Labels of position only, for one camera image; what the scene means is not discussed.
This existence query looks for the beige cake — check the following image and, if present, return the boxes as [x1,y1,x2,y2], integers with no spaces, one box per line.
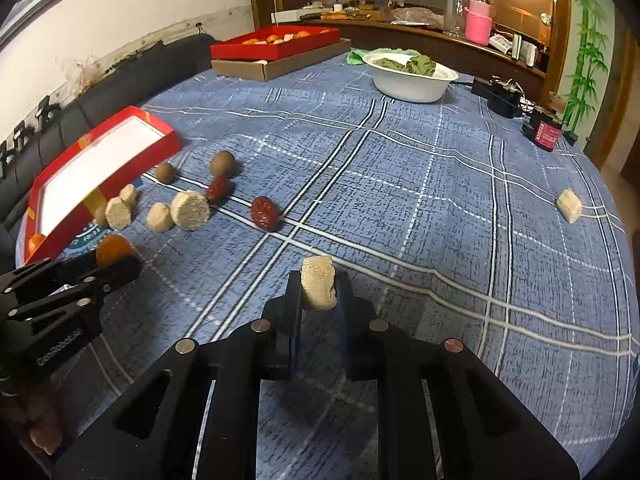
[300,256,337,311]
[555,188,582,224]

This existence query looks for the white cake block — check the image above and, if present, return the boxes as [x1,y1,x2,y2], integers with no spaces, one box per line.
[145,203,174,233]

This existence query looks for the beige cake chunk small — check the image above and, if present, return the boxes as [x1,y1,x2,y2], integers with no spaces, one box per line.
[118,183,137,210]

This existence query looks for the red jujube date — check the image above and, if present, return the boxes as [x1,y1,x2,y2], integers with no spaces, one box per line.
[250,196,280,232]

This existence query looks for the beige cake chunk large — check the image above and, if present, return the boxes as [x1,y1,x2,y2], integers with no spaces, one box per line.
[170,191,210,231]

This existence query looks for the person left hand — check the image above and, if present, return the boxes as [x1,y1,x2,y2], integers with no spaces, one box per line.
[1,379,65,456]

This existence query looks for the red tray white inside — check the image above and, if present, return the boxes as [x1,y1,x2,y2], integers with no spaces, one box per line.
[23,106,181,263]

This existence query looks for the black leather sofa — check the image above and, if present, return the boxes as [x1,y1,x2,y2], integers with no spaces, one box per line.
[1,34,217,272]

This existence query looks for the blue plaid tablecloth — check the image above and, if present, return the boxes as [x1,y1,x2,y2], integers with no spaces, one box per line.
[54,57,639,474]

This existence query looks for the brown cardboard box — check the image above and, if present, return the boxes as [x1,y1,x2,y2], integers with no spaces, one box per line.
[212,38,352,81]

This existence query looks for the white bowl with greens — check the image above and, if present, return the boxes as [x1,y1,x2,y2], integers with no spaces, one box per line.
[362,52,459,104]

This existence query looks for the green cloth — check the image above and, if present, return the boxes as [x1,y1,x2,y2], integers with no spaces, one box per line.
[346,46,421,68]

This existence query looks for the red black device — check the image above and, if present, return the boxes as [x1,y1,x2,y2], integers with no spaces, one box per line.
[522,106,562,152]

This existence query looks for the far red fruit box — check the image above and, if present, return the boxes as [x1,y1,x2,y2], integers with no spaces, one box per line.
[209,24,341,61]

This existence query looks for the black charger box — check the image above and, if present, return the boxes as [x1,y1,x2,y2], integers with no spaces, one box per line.
[471,77,524,118]

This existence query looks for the wooden sideboard counter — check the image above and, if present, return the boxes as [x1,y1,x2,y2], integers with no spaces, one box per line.
[269,1,549,101]

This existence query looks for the pink thermos bottle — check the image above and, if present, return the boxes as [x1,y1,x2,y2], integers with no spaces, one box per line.
[464,0,492,46]

